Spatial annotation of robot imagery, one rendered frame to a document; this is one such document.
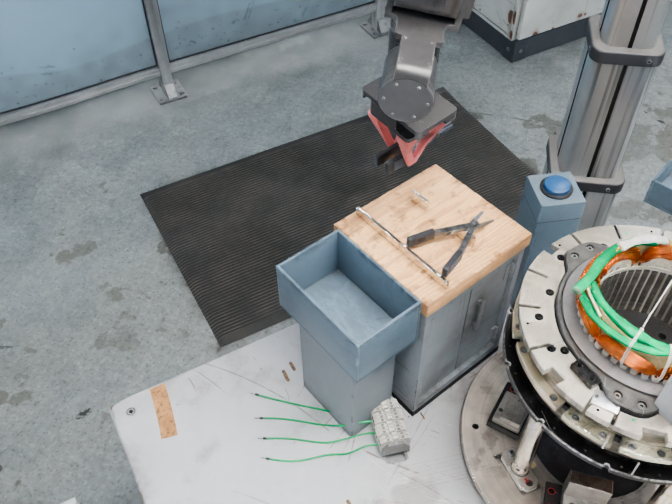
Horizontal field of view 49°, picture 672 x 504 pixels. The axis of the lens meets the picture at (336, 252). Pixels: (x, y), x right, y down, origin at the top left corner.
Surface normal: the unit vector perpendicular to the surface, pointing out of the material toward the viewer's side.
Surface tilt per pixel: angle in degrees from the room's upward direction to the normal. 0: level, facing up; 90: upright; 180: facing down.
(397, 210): 0
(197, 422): 0
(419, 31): 10
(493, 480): 0
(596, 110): 90
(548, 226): 90
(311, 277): 90
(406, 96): 95
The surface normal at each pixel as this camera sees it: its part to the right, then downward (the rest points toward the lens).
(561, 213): 0.15, 0.73
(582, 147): -0.15, 0.74
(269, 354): 0.00, -0.66
